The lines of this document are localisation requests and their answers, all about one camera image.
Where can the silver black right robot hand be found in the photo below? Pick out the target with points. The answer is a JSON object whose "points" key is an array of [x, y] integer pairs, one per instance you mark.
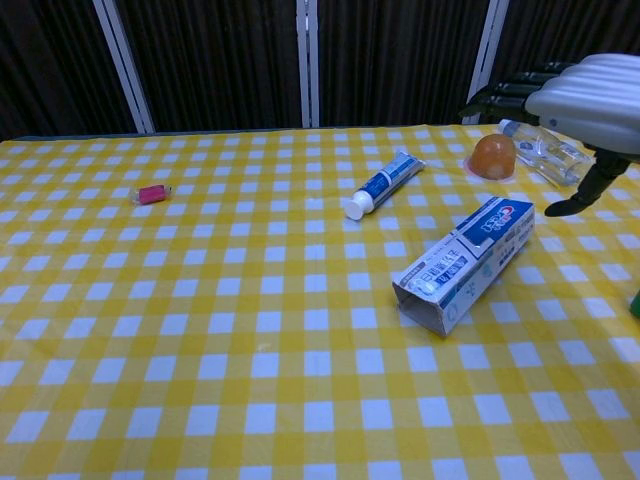
{"points": [[590, 100]]}

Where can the blue white toothpaste paper box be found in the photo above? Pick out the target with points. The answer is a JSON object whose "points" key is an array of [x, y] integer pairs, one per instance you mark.
{"points": [[465, 262]]}

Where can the blue white toothpaste tube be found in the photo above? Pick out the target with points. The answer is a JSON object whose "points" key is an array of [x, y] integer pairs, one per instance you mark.
{"points": [[384, 185]]}

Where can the clear plastic water bottle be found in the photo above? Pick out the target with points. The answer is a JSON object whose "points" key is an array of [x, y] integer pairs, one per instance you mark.
{"points": [[550, 155]]}

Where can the orange jelly cup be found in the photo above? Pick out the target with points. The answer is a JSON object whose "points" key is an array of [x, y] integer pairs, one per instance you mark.
{"points": [[494, 155]]}

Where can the green object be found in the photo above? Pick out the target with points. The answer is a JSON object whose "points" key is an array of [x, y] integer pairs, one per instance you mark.
{"points": [[636, 304]]}

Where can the dark pleated curtain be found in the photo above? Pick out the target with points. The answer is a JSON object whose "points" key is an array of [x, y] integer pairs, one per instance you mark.
{"points": [[220, 60]]}

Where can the pink wrapped candy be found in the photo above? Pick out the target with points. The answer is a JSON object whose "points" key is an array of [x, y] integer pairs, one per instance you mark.
{"points": [[150, 194]]}

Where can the yellow white checkered tablecloth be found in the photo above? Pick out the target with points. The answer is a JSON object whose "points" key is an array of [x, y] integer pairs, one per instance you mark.
{"points": [[200, 325]]}

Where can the white screen frame post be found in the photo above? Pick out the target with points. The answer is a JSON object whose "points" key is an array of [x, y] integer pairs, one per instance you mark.
{"points": [[484, 55], [125, 65], [308, 62]]}

